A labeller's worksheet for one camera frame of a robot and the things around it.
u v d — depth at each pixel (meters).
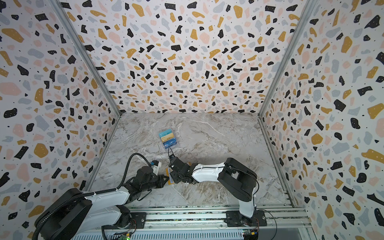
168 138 1.01
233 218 0.75
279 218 0.76
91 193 0.47
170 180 0.86
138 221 0.73
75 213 0.41
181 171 0.68
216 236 0.78
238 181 0.48
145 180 0.69
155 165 0.80
